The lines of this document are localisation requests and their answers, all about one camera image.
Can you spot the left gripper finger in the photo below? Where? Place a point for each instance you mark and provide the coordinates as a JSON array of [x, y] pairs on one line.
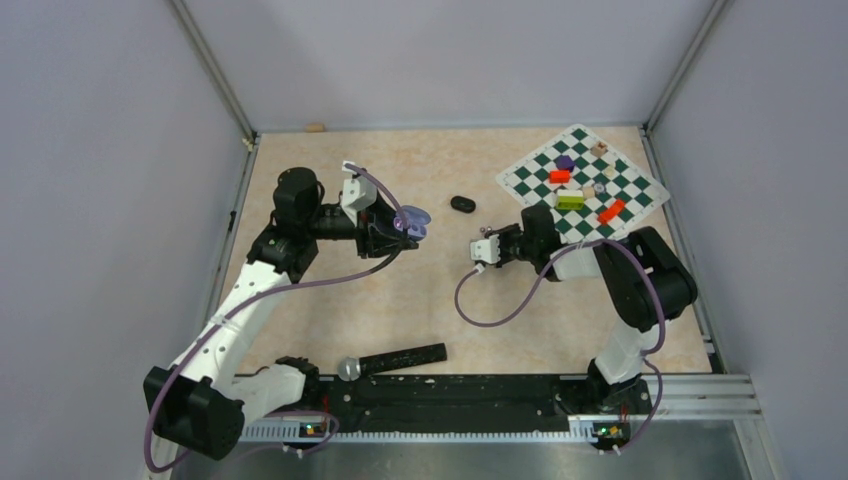
[[393, 246], [386, 217]]

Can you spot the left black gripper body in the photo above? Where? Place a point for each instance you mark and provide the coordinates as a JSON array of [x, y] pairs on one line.
[[366, 233]]

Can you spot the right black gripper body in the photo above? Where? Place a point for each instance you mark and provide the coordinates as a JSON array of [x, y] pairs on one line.
[[511, 243]]

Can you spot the grey purple charging case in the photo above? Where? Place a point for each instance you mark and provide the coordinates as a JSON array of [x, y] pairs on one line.
[[414, 220]]

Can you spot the black earbud charging case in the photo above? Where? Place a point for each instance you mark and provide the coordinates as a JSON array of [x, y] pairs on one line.
[[463, 204]]

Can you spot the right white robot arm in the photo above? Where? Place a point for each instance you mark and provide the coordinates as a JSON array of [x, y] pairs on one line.
[[647, 283]]

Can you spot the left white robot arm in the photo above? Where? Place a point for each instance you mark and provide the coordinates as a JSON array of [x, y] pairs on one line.
[[199, 402]]

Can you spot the yellow green block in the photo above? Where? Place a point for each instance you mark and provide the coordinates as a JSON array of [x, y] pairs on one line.
[[569, 200]]

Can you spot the red block upper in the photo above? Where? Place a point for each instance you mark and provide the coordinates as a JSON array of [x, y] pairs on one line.
[[559, 177]]

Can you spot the red block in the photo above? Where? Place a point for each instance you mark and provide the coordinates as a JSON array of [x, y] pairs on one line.
[[611, 212], [559, 177]]

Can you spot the purple block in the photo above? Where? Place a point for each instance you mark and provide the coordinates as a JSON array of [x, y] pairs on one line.
[[565, 163]]

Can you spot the red block lower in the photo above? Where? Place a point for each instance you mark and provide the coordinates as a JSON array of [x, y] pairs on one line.
[[611, 212]]

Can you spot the green white chessboard mat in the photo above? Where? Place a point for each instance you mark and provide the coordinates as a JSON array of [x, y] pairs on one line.
[[527, 182]]

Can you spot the small wooden cube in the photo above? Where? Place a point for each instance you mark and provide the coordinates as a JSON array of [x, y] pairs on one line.
[[599, 149]]

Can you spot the black microphone silver head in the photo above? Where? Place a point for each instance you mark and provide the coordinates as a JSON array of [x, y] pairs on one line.
[[354, 368]]

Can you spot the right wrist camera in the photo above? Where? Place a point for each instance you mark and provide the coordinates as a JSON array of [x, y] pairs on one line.
[[486, 251]]

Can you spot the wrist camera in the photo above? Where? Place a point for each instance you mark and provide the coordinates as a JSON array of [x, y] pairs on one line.
[[358, 192], [486, 251]]

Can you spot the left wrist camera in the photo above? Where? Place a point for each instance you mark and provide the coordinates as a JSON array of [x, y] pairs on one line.
[[358, 192]]

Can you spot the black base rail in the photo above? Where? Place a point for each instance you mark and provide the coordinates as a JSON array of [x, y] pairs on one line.
[[447, 404]]

